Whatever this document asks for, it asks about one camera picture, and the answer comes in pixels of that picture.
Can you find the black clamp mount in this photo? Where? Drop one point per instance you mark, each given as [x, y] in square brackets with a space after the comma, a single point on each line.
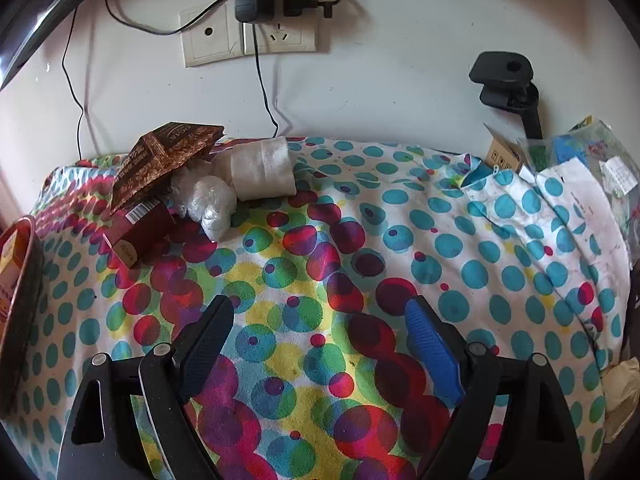
[500, 70]

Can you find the black bag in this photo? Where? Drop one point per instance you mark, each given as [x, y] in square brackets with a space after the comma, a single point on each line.
[635, 290]

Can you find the clear green printed plastic bag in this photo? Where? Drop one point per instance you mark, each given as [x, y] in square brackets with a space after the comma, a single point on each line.
[600, 160]

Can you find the brown patterned snack bag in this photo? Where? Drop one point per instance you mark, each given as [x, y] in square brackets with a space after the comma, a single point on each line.
[160, 160]

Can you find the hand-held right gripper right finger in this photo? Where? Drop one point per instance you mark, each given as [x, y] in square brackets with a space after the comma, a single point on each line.
[432, 355]

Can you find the colourful polka dot tablecloth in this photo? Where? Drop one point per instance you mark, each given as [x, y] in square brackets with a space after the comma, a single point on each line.
[350, 240]

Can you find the white rolled cloth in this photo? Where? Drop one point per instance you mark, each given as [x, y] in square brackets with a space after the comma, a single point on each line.
[260, 170]

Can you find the small cardboard box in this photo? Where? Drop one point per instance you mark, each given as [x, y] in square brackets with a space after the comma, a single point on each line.
[502, 152]

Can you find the black angled wall plug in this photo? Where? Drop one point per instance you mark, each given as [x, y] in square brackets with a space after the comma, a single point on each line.
[292, 5]

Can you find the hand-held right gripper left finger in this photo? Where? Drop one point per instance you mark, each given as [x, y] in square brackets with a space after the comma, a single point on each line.
[205, 345]

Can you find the beige crumpled paper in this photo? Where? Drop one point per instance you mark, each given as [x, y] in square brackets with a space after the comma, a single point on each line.
[622, 395]

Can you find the dark red carton box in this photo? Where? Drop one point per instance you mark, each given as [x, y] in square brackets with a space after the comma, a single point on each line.
[140, 230]

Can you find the round red woven tray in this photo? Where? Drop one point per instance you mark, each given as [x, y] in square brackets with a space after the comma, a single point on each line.
[27, 310]

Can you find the white coax wall plate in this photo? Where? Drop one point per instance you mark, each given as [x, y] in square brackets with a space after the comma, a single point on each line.
[210, 45]

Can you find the white power outlet plate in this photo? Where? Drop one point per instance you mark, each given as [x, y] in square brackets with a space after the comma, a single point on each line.
[295, 40]

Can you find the crumpled clear plastic bag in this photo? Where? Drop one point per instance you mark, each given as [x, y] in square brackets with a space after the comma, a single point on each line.
[207, 205]

